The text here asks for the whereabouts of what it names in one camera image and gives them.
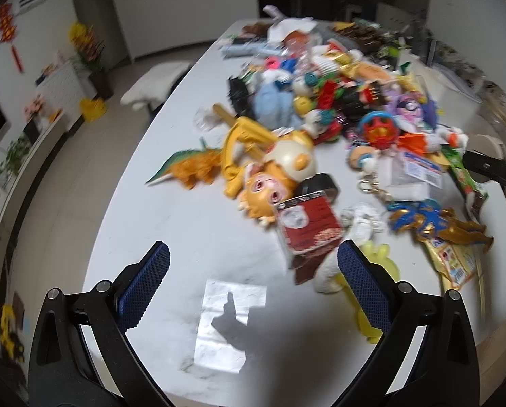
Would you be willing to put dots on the orange green dinosaur toy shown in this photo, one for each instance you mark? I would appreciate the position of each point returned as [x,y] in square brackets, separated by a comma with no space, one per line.
[189,167]

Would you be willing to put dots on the red snack packet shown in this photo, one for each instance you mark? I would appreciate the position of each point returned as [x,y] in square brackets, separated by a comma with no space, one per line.
[307,224]

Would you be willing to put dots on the blue dinosaur toy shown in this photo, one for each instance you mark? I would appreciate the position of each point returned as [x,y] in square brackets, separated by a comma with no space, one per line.
[429,112]

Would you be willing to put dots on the red blue rattle toy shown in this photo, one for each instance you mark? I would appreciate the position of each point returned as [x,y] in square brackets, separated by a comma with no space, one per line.
[378,129]

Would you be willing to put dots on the yellow flower plant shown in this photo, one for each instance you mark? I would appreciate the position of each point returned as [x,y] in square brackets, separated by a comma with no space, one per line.
[87,46]

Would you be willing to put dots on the white padded bench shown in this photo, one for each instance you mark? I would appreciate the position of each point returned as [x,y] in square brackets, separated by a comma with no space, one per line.
[156,85]

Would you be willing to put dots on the yellow stool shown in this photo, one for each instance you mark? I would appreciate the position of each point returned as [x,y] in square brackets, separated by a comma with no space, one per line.
[93,109]

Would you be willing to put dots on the blue gold action figure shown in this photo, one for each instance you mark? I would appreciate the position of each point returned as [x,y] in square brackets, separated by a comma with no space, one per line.
[427,220]

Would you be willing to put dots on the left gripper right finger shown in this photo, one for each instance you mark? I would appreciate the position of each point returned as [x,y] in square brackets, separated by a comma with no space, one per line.
[426,355]

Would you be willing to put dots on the light blue plush toy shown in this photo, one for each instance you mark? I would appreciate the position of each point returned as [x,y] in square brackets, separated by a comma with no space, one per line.
[273,108]

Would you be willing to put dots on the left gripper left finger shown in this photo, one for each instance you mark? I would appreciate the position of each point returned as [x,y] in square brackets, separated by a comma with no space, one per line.
[61,370]

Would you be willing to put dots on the yellow toy gun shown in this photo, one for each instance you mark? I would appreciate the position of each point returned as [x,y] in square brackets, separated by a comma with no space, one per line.
[255,139]

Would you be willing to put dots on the orange monkey doll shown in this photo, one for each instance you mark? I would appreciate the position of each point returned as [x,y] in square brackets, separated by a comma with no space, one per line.
[265,186]

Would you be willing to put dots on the purple plush toy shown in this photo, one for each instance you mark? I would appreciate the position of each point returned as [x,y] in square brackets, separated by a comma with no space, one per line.
[406,111]

